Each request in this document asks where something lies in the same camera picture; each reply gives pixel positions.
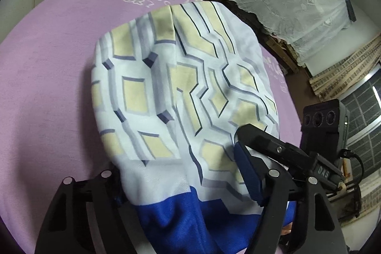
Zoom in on red white blue garment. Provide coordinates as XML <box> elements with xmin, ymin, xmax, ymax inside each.
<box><xmin>114</xmin><ymin>185</ymin><xmax>298</xmax><ymax>254</ymax></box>

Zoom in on white geometric pattern cloth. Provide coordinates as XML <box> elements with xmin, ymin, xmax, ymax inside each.
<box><xmin>92</xmin><ymin>1</ymin><xmax>279</xmax><ymax>215</ymax></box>

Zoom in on dark glass window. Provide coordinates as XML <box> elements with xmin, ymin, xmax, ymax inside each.
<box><xmin>342</xmin><ymin>69</ymin><xmax>380</xmax><ymax>161</ymax></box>

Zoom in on yellow woven boxes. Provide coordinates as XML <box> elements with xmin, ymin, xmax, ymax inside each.
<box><xmin>309</xmin><ymin>34</ymin><xmax>381</xmax><ymax>101</ymax></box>

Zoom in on purple smile bed sheet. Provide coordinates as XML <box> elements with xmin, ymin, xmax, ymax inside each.
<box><xmin>0</xmin><ymin>0</ymin><xmax>304</xmax><ymax>254</ymax></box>

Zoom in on black cable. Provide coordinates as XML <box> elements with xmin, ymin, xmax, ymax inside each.
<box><xmin>337</xmin><ymin>148</ymin><xmax>366</xmax><ymax>219</ymax></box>

